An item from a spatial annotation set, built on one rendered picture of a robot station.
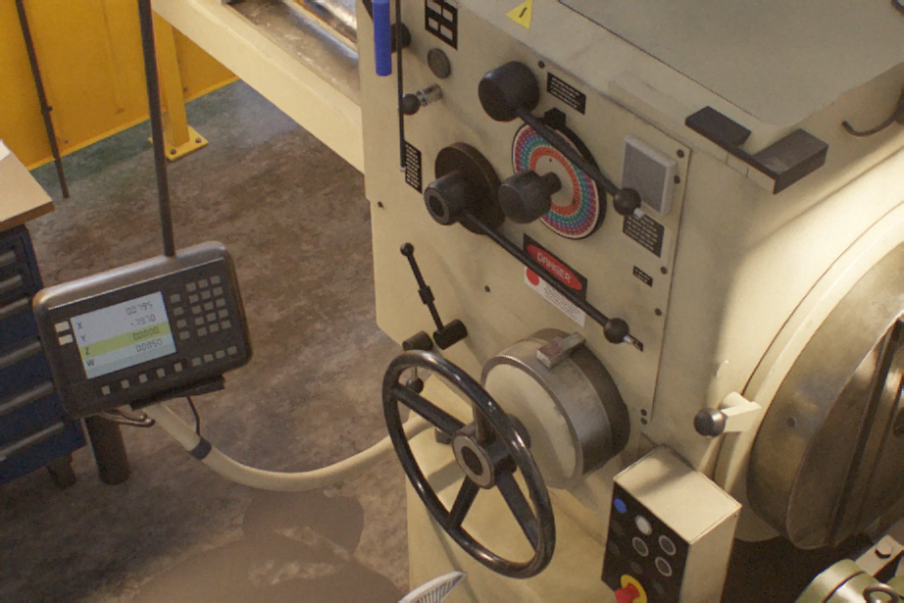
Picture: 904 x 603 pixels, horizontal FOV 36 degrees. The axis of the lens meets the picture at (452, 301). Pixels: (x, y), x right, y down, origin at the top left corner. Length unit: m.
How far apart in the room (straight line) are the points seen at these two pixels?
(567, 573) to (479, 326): 0.70
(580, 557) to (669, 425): 0.86
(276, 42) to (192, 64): 1.70
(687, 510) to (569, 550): 0.90
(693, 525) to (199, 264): 0.97
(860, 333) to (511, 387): 0.50
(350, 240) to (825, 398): 2.63
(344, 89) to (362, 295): 1.40
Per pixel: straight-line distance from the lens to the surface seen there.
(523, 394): 2.02
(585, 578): 2.79
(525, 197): 1.84
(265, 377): 3.99
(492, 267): 2.15
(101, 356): 2.41
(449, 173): 2.09
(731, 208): 1.70
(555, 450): 2.03
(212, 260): 2.40
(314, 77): 2.97
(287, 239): 4.42
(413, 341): 2.42
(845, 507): 2.26
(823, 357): 1.98
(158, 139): 2.28
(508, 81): 1.84
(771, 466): 2.06
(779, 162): 1.63
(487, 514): 2.87
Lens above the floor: 2.86
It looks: 43 degrees down
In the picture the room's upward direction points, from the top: straight up
